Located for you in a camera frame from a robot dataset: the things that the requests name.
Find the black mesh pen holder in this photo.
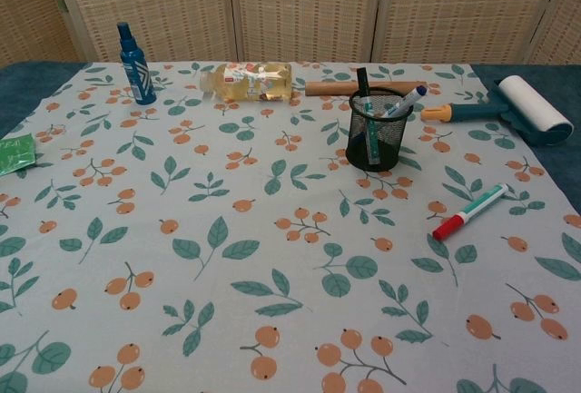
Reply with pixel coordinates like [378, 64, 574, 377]
[345, 86, 415, 172]

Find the black marker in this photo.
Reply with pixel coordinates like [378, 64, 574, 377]
[356, 66, 381, 166]

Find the blue capped marker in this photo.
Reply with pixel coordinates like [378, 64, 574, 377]
[379, 84, 428, 119]

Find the red capped white marker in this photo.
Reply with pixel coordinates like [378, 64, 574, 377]
[431, 182, 511, 242]

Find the fruit and leaf print tablecloth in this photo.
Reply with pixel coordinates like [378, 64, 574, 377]
[0, 60, 581, 393]

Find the wooden rolling pin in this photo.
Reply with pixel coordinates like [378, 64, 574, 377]
[304, 80, 428, 98]

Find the clear plastic bottle yellow liquid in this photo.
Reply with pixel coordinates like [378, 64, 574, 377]
[200, 61, 299, 104]

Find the woven bamboo folding screen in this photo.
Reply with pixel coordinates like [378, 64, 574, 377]
[0, 0, 581, 69]

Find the blue spray bottle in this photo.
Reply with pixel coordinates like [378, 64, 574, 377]
[116, 21, 157, 105]

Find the teal lint roller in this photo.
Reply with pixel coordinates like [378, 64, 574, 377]
[420, 74, 575, 148]

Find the green foil packet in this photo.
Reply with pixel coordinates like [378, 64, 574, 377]
[0, 133, 38, 178]

